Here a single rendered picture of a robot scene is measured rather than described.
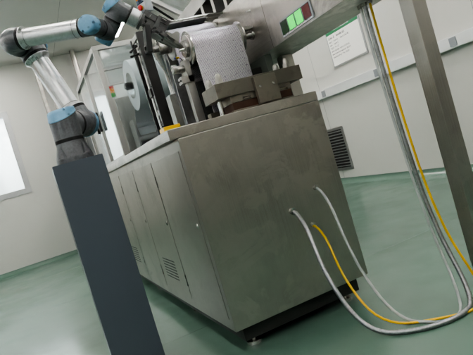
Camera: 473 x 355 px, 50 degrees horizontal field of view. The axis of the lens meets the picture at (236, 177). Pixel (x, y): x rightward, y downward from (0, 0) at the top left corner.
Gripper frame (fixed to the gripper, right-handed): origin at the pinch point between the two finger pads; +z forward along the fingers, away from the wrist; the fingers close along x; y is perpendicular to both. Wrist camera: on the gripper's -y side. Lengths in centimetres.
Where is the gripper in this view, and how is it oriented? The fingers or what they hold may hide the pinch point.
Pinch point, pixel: (179, 47)
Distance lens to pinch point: 229.8
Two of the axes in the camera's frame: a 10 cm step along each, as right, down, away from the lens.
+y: 3.5, -9.2, 2.0
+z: 8.6, 4.0, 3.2
